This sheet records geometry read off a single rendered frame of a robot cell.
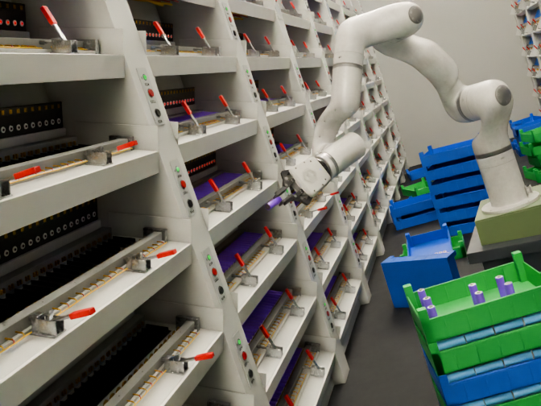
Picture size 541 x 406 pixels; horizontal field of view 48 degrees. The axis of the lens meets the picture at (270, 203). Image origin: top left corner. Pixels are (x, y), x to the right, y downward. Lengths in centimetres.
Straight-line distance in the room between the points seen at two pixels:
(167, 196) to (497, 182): 122
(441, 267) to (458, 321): 100
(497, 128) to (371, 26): 54
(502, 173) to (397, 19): 62
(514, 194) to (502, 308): 76
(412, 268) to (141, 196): 143
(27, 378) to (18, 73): 44
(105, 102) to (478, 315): 92
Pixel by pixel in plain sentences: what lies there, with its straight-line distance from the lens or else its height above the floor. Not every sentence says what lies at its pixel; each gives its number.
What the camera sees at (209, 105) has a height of 100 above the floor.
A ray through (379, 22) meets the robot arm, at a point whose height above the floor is 107.
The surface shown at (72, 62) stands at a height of 110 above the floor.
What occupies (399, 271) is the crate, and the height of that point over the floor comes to 16.
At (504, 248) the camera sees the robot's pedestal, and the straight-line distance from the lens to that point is 208.
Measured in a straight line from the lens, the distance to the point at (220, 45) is 192.
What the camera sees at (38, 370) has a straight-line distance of 86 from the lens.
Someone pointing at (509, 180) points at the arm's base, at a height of 46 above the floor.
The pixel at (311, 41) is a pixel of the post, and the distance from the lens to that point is 328.
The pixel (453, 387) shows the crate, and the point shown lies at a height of 20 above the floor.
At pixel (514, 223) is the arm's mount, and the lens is 211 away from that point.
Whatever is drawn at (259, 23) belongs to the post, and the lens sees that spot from 262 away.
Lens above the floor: 91
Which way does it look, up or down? 8 degrees down
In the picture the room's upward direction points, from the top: 19 degrees counter-clockwise
